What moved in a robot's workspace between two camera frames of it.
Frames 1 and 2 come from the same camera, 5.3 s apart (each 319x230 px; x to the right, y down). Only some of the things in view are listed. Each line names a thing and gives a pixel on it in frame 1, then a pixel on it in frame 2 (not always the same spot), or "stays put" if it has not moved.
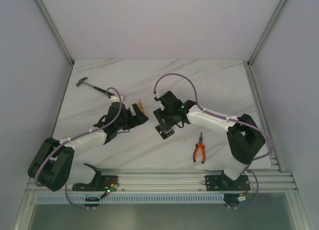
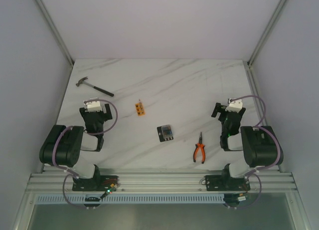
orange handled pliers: x=200 y=144 stays put
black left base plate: x=105 y=182 stays put
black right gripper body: x=162 y=113 → x=222 y=109
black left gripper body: x=134 y=115 → x=95 y=114
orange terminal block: x=140 y=106 stays put
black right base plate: x=223 y=183 stays put
